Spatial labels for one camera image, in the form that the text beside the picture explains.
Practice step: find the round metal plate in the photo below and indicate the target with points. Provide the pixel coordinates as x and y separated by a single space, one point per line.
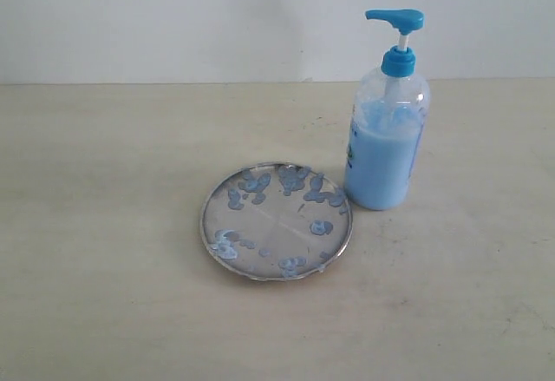
276 221

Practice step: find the blue pump soap bottle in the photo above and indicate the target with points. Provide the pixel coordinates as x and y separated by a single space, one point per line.
389 114

